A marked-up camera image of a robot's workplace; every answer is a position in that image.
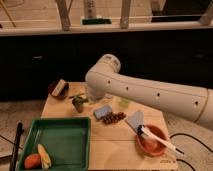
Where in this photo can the green pepper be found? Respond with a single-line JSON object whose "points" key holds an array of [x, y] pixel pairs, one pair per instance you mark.
{"points": [[79, 99]]}

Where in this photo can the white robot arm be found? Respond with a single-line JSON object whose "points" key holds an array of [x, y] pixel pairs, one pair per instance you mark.
{"points": [[190, 102]]}

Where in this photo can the white cup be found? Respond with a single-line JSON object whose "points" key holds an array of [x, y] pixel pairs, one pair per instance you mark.
{"points": [[108, 96]]}

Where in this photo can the green plastic cup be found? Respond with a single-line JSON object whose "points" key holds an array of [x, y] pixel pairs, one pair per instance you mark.
{"points": [[124, 102]]}

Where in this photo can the metal cup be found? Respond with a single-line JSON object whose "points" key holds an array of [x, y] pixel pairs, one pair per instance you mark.
{"points": [[79, 107]]}

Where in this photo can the blue sponge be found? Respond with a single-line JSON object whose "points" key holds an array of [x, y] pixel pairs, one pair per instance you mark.
{"points": [[102, 111]]}

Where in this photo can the bunch of brown grapes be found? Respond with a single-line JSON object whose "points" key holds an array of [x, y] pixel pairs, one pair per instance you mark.
{"points": [[112, 118]]}

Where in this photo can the dark brown bowl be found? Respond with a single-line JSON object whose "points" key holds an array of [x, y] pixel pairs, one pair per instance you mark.
{"points": [[60, 97]]}

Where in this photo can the grey cloth piece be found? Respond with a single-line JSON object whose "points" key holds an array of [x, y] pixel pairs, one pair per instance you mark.
{"points": [[135, 120]]}

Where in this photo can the bread slice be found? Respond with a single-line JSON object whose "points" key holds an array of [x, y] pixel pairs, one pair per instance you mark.
{"points": [[59, 89]]}

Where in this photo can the green brush block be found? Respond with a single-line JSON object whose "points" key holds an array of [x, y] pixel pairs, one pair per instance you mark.
{"points": [[96, 21]]}

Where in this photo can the green plastic tray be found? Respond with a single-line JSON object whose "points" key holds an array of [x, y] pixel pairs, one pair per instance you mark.
{"points": [[67, 141]]}

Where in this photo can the red bowl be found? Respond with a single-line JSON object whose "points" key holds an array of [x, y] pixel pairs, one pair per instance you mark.
{"points": [[150, 146]]}

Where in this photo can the black pole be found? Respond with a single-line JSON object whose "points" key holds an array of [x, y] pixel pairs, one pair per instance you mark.
{"points": [[16, 146]]}

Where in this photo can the orange fruit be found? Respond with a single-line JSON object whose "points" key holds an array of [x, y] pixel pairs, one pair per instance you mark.
{"points": [[32, 161]]}

